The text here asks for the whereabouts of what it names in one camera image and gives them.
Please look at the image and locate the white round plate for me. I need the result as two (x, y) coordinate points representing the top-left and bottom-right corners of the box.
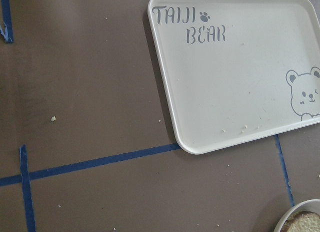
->
(274, 199), (320, 231)

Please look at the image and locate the bread slice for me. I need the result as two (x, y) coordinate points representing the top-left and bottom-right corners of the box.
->
(280, 211), (320, 232)

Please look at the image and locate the white bear tray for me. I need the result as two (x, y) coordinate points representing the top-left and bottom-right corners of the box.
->
(147, 0), (320, 154)

